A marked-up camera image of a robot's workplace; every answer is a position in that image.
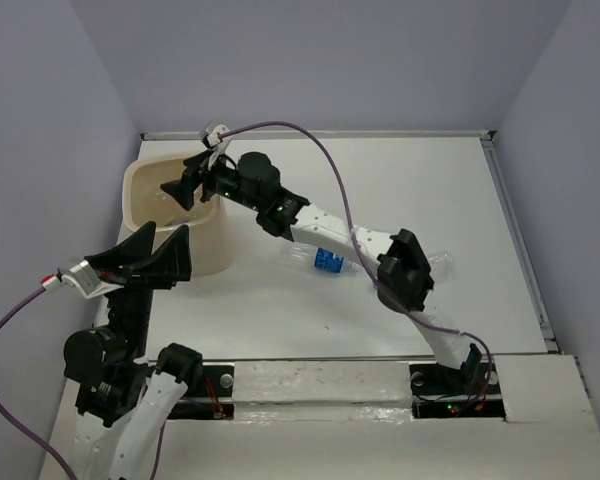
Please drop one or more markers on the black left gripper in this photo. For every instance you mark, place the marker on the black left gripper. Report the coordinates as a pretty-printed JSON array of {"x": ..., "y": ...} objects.
[{"x": 163, "y": 266}]

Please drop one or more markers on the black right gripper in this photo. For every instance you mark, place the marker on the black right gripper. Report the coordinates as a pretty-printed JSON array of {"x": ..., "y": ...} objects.
[{"x": 183, "y": 189}]

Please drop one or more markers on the blue label bottle front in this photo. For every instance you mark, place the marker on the blue label bottle front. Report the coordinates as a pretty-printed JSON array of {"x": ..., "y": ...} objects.
[{"x": 315, "y": 260}]

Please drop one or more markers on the clear bottle white cap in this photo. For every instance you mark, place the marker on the clear bottle white cap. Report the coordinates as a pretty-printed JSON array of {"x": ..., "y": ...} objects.
[{"x": 443, "y": 268}]

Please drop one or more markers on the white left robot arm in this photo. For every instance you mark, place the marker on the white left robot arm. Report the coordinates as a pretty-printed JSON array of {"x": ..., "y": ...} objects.
[{"x": 122, "y": 401}]

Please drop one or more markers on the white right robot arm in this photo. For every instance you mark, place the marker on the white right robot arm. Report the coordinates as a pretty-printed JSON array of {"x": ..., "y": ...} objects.
[{"x": 396, "y": 263}]

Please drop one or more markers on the beige plastic bin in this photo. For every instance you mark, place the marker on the beige plastic bin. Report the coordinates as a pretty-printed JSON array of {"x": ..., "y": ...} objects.
[{"x": 143, "y": 200}]

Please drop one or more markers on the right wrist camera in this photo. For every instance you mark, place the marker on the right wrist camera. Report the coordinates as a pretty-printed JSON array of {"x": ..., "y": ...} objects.
[{"x": 213, "y": 136}]

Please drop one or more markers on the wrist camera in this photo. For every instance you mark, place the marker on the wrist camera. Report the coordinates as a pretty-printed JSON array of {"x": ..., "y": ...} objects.
[
  {"x": 81, "y": 279},
  {"x": 213, "y": 136}
]

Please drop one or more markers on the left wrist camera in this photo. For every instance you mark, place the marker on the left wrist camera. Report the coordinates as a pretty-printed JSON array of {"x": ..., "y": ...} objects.
[{"x": 81, "y": 279}]

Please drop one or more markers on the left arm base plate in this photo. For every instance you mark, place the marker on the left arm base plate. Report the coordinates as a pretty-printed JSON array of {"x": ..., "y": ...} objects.
[{"x": 212, "y": 398}]

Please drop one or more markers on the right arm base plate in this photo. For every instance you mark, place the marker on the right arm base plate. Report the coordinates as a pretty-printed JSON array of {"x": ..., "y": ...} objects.
[{"x": 433, "y": 396}]

